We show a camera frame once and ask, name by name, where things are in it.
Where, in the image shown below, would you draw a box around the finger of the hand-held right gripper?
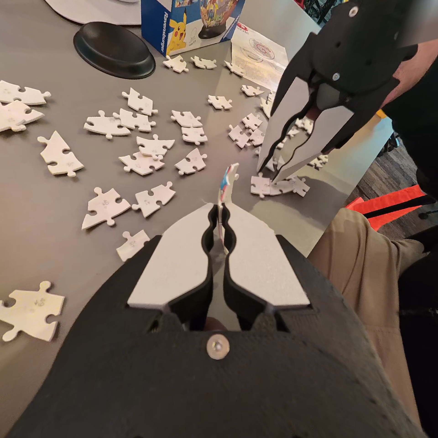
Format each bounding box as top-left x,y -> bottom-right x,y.
271,107 -> 354,184
257,76 -> 312,173

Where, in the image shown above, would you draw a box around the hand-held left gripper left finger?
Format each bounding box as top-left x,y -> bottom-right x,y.
127,204 -> 218,331

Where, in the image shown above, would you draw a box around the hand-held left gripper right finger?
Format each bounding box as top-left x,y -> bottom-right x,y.
222,205 -> 310,331

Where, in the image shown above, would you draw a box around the small joined puzzle strip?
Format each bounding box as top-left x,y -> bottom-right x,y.
250,172 -> 311,199

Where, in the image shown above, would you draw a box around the joined puzzle ball section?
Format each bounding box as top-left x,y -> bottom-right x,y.
214,163 -> 240,255

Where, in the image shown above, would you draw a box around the white puzzle pieces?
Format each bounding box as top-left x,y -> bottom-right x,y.
0,55 -> 343,343

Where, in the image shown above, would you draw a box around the person's right forearm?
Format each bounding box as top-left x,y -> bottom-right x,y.
381,67 -> 438,202

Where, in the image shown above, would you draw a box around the blue puzzle box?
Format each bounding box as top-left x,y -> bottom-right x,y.
141,0 -> 246,57

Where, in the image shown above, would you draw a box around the black puzzle ball stand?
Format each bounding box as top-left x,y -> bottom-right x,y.
73,21 -> 156,80

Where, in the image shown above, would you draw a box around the person's right hand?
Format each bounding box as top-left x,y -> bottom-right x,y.
377,39 -> 438,113

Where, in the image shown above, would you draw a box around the printed instruction sheet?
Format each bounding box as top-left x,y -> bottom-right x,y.
231,22 -> 291,93

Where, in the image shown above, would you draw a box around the person's tan trousers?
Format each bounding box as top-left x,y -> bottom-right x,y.
308,208 -> 426,425

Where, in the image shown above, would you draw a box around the orange fabric item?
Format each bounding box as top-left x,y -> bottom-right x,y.
344,185 -> 438,231

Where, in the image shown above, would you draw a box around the white desk stand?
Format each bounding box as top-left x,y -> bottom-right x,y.
44,0 -> 142,26

